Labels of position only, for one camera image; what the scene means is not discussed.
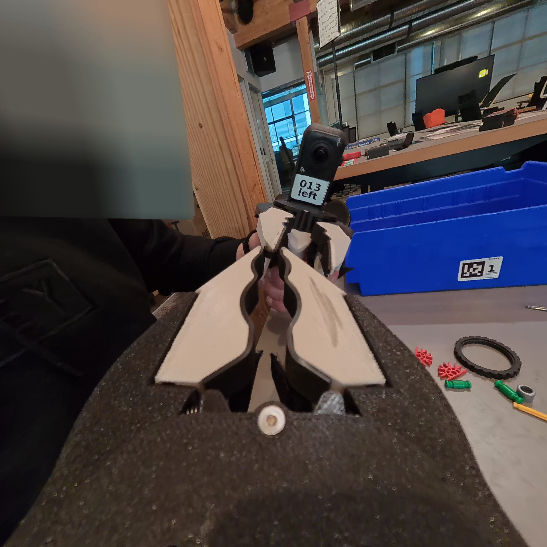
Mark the thin yellow toy rod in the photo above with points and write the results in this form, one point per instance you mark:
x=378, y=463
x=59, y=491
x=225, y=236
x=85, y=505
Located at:
x=532, y=411

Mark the orange plastic object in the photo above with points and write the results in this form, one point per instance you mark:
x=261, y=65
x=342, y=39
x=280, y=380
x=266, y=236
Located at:
x=433, y=118

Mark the long wooden workbench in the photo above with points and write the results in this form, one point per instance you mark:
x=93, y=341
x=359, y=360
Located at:
x=448, y=145

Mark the blue bin with printed tag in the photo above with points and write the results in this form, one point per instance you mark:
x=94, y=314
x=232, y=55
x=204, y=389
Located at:
x=406, y=265

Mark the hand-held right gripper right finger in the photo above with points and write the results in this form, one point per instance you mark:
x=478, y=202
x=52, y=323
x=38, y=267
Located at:
x=337, y=342

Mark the black toy tyre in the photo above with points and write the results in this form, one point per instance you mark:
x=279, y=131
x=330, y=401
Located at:
x=498, y=375

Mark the large wooden pillar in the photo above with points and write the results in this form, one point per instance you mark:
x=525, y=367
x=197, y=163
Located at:
x=213, y=128

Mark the black blocky object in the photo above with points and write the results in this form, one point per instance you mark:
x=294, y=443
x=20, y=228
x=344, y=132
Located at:
x=498, y=119

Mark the white paper sign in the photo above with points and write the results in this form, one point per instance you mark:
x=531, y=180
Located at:
x=329, y=21

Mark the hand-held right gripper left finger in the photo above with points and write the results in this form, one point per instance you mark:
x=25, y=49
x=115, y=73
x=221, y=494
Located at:
x=205, y=337

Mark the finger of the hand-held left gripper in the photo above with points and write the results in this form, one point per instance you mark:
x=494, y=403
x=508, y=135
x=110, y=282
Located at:
x=337, y=248
x=271, y=226

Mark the person's dark clothed torso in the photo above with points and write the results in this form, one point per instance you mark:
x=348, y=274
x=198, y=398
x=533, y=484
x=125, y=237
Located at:
x=64, y=320

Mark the red half-snowflake toy connector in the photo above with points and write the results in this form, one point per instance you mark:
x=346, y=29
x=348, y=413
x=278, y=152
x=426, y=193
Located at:
x=451, y=371
x=424, y=357

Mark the large black monitor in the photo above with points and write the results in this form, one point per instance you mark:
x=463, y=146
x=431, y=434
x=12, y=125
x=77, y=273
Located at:
x=453, y=85

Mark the short green toy rod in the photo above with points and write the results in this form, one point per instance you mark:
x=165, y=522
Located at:
x=508, y=391
x=458, y=384

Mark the small grey toy spacer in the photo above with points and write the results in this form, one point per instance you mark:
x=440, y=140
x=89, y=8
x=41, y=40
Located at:
x=525, y=394

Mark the person's left hand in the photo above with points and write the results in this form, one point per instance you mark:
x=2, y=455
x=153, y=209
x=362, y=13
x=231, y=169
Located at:
x=273, y=286

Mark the black wall speaker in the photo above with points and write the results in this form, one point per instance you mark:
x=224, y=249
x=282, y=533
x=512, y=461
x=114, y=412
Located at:
x=262, y=60

